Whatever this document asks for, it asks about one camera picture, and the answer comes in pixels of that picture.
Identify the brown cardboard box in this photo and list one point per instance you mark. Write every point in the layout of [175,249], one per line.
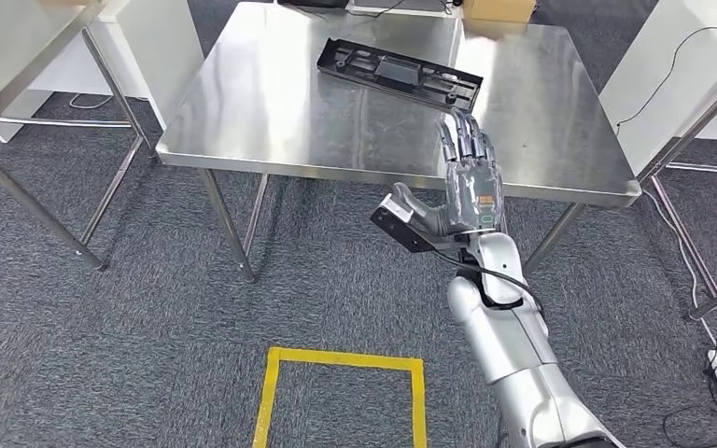
[497,9]

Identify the black device on desk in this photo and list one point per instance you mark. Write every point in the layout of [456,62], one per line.
[312,2]

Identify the steel table frame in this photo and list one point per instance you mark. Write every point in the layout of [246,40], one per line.
[334,111]

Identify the white pedestal block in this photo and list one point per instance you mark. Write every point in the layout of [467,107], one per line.
[655,80]
[148,49]

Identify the steel workbench table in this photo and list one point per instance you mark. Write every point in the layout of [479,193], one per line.
[698,123]
[0,68]

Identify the black plastic part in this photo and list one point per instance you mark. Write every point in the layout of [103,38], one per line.
[395,71]

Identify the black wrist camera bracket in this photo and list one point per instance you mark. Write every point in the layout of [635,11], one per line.
[408,235]

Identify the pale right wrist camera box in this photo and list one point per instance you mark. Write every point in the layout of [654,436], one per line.
[397,207]

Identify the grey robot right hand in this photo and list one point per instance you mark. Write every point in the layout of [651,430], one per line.
[473,185]

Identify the white flat board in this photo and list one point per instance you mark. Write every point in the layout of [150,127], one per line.
[395,6]

